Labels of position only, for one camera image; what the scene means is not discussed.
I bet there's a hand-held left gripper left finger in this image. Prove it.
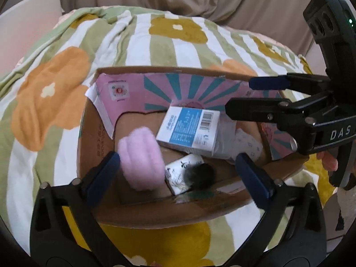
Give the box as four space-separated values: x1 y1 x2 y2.
29 151 131 267

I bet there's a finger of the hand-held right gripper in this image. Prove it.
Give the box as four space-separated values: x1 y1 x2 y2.
225 92 330 132
249 73 331 94

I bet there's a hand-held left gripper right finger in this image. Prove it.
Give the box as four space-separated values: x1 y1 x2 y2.
225 152 327 267

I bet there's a white wrapper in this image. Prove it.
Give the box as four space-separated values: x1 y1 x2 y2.
233 129 264 162

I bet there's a pink fluffy pad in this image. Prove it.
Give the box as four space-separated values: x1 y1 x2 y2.
117 126 167 192

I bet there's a cardboard box with pink flaps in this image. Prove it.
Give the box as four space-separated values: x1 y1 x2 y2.
79 65 310 228

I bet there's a black fluffy ball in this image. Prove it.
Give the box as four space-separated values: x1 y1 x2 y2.
186 164 215 191

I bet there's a white and blue carton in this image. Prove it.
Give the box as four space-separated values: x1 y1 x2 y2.
155 106 222 157

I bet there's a black and white patterned box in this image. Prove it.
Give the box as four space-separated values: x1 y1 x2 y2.
164 154 214 196

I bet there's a person's right hand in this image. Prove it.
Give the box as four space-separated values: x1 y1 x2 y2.
316 150 339 172

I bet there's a beige curtain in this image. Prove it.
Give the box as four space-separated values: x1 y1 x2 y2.
42 0 334 34

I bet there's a striped floral blanket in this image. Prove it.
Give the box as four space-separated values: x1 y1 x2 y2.
0 6 338 267

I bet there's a white padded panel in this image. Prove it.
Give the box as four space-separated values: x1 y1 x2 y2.
0 0 63 60

